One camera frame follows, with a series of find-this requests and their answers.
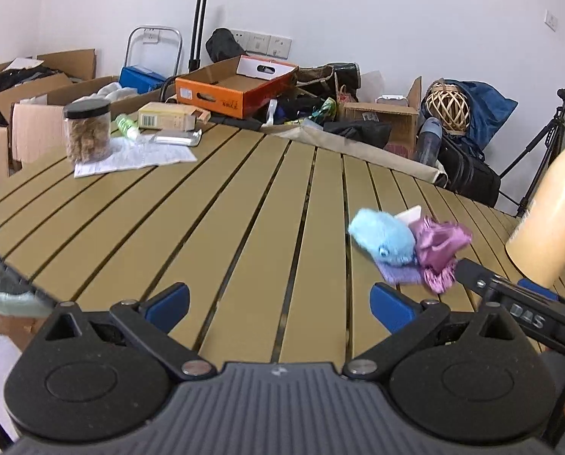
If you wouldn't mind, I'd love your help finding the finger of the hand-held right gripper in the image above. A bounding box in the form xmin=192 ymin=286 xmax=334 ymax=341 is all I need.
xmin=454 ymin=258 xmax=506 ymax=300
xmin=517 ymin=279 xmax=559 ymax=301

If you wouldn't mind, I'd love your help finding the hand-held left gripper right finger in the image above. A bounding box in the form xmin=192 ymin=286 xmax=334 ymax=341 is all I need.
xmin=342 ymin=282 xmax=532 ymax=381

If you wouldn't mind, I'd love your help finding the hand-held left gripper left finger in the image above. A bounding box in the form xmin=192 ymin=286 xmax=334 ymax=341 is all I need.
xmin=28 ymin=282 xmax=217 ymax=381

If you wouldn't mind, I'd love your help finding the lavender checked cloth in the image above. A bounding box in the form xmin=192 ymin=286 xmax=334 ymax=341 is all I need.
xmin=375 ymin=258 xmax=425 ymax=288

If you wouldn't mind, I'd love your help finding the light blue plush toy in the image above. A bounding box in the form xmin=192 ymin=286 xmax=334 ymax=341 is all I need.
xmin=348 ymin=208 xmax=417 ymax=267

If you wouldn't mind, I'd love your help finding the white foam roll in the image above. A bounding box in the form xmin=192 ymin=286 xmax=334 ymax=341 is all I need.
xmin=395 ymin=205 xmax=424 ymax=227

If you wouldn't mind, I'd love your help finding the yellow thermos jug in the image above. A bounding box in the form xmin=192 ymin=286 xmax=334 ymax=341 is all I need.
xmin=505 ymin=116 xmax=565 ymax=288

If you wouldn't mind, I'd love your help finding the black suitcase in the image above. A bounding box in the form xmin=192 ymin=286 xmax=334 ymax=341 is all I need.
xmin=435 ymin=134 xmax=502 ymax=208

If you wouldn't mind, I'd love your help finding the tan slatted folding table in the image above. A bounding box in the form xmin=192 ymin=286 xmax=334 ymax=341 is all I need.
xmin=0 ymin=121 xmax=565 ymax=370

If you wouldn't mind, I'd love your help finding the grey blue water bottle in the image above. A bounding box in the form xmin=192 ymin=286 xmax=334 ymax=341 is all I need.
xmin=414 ymin=117 xmax=444 ymax=165

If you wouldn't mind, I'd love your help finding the printed paper sheet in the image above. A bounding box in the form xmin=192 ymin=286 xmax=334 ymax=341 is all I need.
xmin=73 ymin=133 xmax=198 ymax=179

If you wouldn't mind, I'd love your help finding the cardboard box with green liner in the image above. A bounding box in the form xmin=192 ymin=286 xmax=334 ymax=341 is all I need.
xmin=0 ymin=252 xmax=53 ymax=352

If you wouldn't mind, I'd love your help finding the rattan ball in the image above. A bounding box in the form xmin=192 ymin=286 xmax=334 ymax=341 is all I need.
xmin=425 ymin=82 xmax=471 ymax=134

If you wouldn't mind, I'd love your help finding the silver foil pack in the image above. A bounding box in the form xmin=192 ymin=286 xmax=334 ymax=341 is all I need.
xmin=148 ymin=128 xmax=203 ymax=147

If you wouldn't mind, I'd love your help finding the small brown cardboard box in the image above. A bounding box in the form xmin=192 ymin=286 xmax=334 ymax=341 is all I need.
xmin=343 ymin=76 xmax=423 ymax=160

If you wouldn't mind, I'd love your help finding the black pouch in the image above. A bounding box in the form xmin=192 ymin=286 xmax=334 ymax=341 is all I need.
xmin=323 ymin=120 xmax=393 ymax=149

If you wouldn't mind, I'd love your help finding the small green bottle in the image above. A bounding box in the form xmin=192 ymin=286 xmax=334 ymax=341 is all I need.
xmin=114 ymin=113 xmax=143 ymax=141

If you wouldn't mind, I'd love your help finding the clear jar of brown snacks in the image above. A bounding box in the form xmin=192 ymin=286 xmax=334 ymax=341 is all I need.
xmin=63 ymin=99 xmax=113 ymax=165

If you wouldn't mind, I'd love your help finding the pale yellow carton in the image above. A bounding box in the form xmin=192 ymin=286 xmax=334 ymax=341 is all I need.
xmin=137 ymin=101 xmax=212 ymax=132

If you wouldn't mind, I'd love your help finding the green patterned packet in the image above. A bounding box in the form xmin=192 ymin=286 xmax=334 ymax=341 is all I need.
xmin=310 ymin=97 xmax=337 ymax=122

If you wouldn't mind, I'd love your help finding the orange cardboard tray box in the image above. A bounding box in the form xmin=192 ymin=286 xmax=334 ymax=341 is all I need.
xmin=174 ymin=55 xmax=299 ymax=119

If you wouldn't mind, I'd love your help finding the cardboard box with corrugated flap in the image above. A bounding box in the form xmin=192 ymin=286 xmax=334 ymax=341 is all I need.
xmin=0 ymin=75 xmax=122 ymax=166

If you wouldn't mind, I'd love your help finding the blue box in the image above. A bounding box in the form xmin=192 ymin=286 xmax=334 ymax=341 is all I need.
xmin=119 ymin=65 xmax=167 ymax=96

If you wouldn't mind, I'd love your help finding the black leather bag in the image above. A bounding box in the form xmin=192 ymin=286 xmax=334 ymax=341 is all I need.
xmin=296 ymin=62 xmax=362 ymax=101

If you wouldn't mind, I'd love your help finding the large open cardboard box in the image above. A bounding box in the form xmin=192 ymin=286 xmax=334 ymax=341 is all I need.
xmin=0 ymin=48 xmax=98 ymax=185

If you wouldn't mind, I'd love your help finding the black cloth bag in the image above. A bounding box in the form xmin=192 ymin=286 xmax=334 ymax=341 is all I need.
xmin=205 ymin=28 xmax=248 ymax=63

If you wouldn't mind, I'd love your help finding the silver tube frame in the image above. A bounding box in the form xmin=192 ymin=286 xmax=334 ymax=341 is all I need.
xmin=123 ymin=25 xmax=184 ymax=80

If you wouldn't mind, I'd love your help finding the black pull handle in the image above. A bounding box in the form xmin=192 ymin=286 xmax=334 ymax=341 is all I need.
xmin=188 ymin=0 xmax=223 ymax=75

